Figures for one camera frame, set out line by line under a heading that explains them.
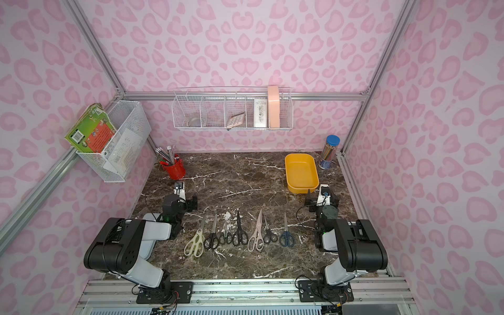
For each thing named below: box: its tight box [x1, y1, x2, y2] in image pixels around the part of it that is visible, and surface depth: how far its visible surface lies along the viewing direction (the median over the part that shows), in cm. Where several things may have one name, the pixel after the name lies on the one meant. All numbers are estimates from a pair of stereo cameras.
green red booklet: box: [64, 103, 117, 153], surface depth 73 cm
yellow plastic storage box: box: [284, 152, 319, 195], surface depth 110 cm
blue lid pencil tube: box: [318, 134, 341, 170], surface depth 103 cm
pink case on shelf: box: [267, 85, 281, 128], surface depth 85 cm
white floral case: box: [253, 98, 268, 128], surface depth 95 cm
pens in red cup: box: [154, 144, 180, 167], surface depth 106 cm
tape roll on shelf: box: [188, 117, 201, 128], surface depth 99 cm
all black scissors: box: [232, 210, 249, 247], surface depth 89 cm
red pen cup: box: [162, 158, 186, 180], surface depth 112 cm
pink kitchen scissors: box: [247, 208, 264, 252], surface depth 87 cm
